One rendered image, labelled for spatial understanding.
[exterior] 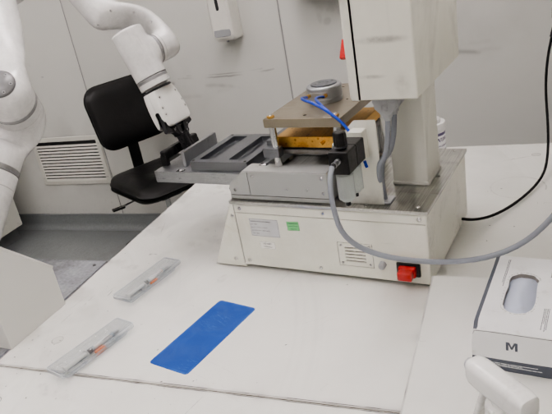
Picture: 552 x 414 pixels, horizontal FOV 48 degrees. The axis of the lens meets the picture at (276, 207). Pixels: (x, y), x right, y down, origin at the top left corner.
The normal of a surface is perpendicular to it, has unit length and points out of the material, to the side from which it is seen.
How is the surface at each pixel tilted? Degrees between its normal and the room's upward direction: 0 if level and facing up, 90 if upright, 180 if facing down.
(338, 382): 0
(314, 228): 90
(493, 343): 88
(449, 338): 0
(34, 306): 90
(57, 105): 90
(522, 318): 3
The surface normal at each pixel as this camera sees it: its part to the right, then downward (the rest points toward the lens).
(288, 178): -0.46, 0.43
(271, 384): -0.17, -0.90
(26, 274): 0.91, 0.01
